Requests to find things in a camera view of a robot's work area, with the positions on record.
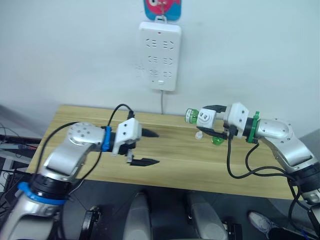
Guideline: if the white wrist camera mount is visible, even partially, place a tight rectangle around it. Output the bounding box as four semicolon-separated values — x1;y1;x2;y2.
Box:
111;117;143;157
225;101;251;139

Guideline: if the grey rounded shape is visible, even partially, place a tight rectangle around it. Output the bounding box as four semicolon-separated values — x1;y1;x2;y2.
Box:
123;191;154;240
185;193;229;240

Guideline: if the blue pink fish wall hook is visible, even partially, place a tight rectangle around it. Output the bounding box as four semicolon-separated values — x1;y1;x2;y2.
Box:
143;0;183;22

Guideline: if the white power strip cable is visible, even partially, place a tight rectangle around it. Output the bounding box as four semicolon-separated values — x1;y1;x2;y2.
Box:
159;90;167;116

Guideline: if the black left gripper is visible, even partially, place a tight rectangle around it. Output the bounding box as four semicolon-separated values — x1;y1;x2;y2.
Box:
119;128;161;168

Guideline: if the white sneaker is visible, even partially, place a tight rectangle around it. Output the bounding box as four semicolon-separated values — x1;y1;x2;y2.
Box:
247;210;280;235

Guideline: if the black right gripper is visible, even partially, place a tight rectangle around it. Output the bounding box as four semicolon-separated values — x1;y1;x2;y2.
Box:
196;104;238;141

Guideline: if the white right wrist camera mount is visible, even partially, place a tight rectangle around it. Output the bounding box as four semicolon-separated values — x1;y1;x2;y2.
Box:
225;101;251;139

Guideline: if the green labelled liquid bottle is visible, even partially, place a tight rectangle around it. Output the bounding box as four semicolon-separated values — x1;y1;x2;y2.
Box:
184;107;201;125

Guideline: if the white wall power strip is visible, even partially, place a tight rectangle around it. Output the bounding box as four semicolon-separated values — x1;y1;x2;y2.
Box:
137;15;183;93

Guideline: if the black boxy floor object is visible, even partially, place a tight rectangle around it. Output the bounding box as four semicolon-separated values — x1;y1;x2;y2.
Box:
80;204;101;240
224;219;243;240

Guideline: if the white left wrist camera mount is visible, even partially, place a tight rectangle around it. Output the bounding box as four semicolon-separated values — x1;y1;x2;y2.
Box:
111;117;143;157

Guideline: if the dark equipment rack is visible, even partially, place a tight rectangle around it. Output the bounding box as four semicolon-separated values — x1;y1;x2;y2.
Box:
0;133;42;162

